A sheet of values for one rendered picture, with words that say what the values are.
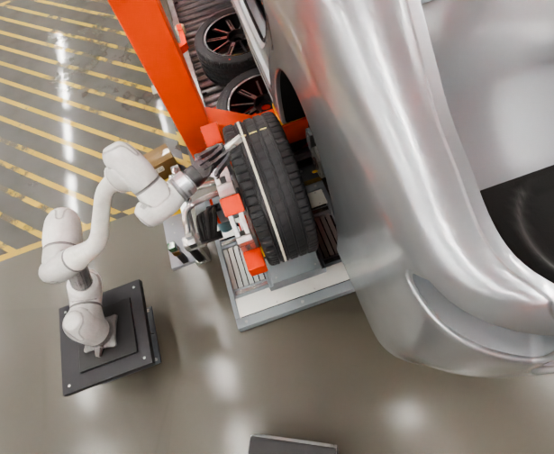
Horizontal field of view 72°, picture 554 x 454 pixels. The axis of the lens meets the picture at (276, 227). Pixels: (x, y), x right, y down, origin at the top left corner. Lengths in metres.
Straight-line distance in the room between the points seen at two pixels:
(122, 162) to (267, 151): 0.52
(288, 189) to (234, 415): 1.40
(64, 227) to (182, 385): 1.20
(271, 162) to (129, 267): 1.65
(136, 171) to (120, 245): 1.71
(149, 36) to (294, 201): 0.86
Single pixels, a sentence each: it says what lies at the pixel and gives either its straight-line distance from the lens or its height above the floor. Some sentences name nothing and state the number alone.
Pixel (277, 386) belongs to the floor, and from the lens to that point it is 2.32.
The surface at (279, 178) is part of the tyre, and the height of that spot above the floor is 1.14.
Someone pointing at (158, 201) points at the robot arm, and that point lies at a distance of 1.29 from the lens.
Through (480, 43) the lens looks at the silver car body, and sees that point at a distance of 2.09.
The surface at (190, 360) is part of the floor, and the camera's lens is 2.47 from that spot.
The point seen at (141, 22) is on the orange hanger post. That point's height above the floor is 1.47.
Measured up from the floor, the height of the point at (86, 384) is 0.30.
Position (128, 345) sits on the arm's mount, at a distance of 2.29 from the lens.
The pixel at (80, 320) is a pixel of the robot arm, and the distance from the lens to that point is 2.15.
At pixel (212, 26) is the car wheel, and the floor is 0.49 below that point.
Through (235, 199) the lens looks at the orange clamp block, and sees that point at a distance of 1.38.
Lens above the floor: 2.30
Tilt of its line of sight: 62 degrees down
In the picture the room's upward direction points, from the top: 17 degrees counter-clockwise
